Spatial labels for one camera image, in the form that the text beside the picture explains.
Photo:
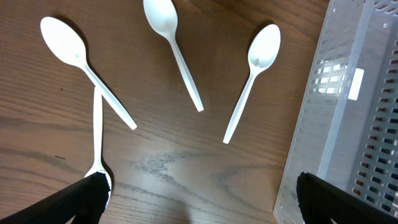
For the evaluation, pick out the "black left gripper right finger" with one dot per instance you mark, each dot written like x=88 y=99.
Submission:
x=321 y=202

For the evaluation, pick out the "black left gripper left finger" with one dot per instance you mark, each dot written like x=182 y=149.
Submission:
x=81 y=202

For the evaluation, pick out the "white plastic spoon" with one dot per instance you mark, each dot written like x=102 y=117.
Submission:
x=162 y=17
x=98 y=140
x=69 y=47
x=261 y=55

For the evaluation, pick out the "clear perforated plastic basket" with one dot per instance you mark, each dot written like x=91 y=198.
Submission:
x=346 y=130

